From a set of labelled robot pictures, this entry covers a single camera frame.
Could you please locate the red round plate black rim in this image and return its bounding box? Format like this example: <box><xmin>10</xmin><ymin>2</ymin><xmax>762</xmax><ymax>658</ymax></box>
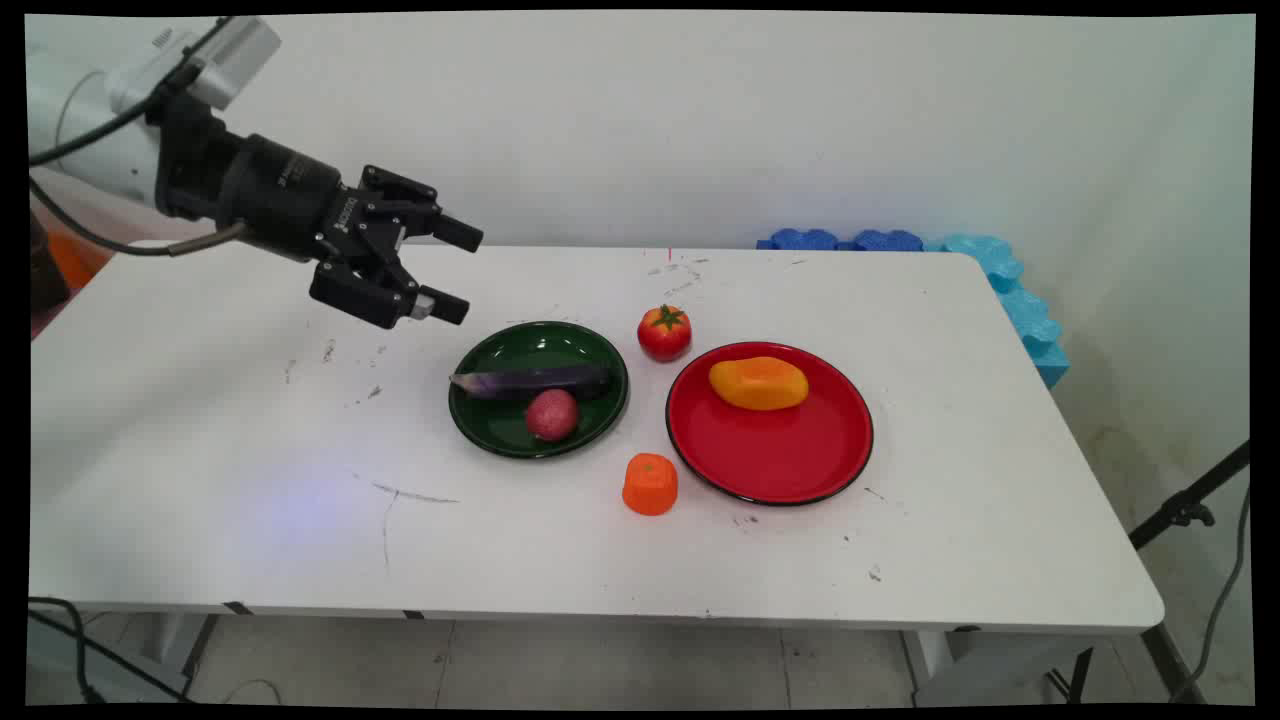
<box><xmin>665</xmin><ymin>341</ymin><xmax>876</xmax><ymax>508</ymax></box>

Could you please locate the red toy potato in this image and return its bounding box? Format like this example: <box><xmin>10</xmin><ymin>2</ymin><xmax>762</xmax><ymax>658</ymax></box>
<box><xmin>525</xmin><ymin>388</ymin><xmax>582</xmax><ymax>444</ymax></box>

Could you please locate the black camera cable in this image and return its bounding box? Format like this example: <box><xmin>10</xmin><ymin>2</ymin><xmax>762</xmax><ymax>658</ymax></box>
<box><xmin>28</xmin><ymin>18</ymin><xmax>236</xmax><ymax>167</ymax></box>

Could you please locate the light blue foam mat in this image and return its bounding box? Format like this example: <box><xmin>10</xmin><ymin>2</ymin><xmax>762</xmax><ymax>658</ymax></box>
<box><xmin>924</xmin><ymin>233</ymin><xmax>1072</xmax><ymax>390</ymax></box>

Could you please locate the white table leg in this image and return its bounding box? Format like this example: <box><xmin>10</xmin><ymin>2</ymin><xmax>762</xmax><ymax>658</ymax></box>
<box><xmin>900</xmin><ymin>628</ymin><xmax>1093</xmax><ymax>707</ymax></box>

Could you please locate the black gripper cable grey end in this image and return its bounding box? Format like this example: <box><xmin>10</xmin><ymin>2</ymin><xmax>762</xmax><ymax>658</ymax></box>
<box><xmin>28</xmin><ymin>178</ymin><xmax>248</xmax><ymax>258</ymax></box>

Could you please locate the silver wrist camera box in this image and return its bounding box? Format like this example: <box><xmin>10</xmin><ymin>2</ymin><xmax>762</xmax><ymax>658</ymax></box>
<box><xmin>150</xmin><ymin>16</ymin><xmax>284</xmax><ymax>111</ymax></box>

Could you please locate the orange object behind table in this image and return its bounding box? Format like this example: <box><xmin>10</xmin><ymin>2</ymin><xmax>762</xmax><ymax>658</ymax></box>
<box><xmin>44</xmin><ymin>228</ymin><xmax>113</xmax><ymax>293</ymax></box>

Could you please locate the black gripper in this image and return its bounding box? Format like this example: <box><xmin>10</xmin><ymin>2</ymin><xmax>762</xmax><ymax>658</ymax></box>
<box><xmin>213</xmin><ymin>133</ymin><xmax>485</xmax><ymax>331</ymax></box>

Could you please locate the grey table leg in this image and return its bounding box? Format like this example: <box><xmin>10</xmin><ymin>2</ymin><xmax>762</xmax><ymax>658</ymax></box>
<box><xmin>150</xmin><ymin>612</ymin><xmax>223</xmax><ymax>703</ymax></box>

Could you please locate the black tripod stand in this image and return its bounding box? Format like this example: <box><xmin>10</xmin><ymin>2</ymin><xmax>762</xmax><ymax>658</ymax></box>
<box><xmin>1128</xmin><ymin>440</ymin><xmax>1253</xmax><ymax>703</ymax></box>

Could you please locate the grey hanging cable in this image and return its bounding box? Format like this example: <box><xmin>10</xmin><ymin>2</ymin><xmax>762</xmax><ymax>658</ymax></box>
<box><xmin>1170</xmin><ymin>485</ymin><xmax>1253</xmax><ymax>703</ymax></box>

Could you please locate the red toy tomato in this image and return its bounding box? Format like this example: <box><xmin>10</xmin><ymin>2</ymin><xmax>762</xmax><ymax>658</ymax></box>
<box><xmin>637</xmin><ymin>304</ymin><xmax>694</xmax><ymax>363</ymax></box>

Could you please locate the yellow orange toy mango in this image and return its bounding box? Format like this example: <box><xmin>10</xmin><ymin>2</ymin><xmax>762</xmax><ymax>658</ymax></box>
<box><xmin>708</xmin><ymin>356</ymin><xmax>811</xmax><ymax>412</ymax></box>

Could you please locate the black floor cable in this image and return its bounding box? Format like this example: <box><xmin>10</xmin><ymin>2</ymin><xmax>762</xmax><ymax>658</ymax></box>
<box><xmin>28</xmin><ymin>596</ymin><xmax>193</xmax><ymax>705</ymax></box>

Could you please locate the orange toy carrot chunk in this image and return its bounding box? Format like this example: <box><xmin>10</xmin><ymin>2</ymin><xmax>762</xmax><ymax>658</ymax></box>
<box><xmin>621</xmin><ymin>452</ymin><xmax>681</xmax><ymax>518</ymax></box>

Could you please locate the dark green round plate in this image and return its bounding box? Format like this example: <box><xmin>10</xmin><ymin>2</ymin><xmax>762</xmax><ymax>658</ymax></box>
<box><xmin>447</xmin><ymin>320</ymin><xmax>631</xmax><ymax>461</ymax></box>

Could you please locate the purple toy eggplant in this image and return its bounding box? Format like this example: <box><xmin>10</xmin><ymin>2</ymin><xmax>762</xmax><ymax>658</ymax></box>
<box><xmin>450</xmin><ymin>364</ymin><xmax>613</xmax><ymax>403</ymax></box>

